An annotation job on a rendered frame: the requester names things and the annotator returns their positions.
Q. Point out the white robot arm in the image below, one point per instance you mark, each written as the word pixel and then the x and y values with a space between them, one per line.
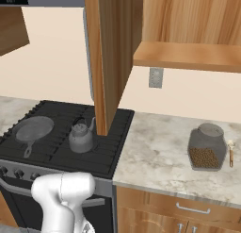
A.
pixel 59 192

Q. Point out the black stove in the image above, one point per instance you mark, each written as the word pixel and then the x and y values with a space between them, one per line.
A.
pixel 59 142

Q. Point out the grey frying pan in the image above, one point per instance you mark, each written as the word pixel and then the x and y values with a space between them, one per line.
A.
pixel 34 128

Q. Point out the black stove knob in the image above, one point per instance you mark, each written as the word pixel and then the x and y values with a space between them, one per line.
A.
pixel 3 170
pixel 19 173
pixel 34 176

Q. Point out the wooden base cabinet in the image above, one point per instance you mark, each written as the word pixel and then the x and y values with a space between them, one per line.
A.
pixel 5 211

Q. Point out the grey kettle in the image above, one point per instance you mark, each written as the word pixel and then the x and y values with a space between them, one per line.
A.
pixel 80 137

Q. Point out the wooden drawer front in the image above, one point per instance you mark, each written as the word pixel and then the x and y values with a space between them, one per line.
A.
pixel 150 200

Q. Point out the glass jar with brown contents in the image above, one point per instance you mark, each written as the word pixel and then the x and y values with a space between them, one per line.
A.
pixel 207 148

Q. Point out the wooden base cupboard door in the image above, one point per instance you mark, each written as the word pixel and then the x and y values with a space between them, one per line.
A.
pixel 147 222
pixel 216 229

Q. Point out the black oven door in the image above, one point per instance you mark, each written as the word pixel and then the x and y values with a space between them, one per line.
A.
pixel 19 208

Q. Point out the grey wall outlet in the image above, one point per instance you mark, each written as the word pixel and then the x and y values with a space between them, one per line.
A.
pixel 156 77

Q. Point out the wooden wall cabinet door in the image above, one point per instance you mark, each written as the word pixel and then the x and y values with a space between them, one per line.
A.
pixel 109 60

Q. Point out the wooden wall cabinet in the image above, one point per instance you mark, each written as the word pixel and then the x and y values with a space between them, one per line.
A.
pixel 11 29
pixel 191 32

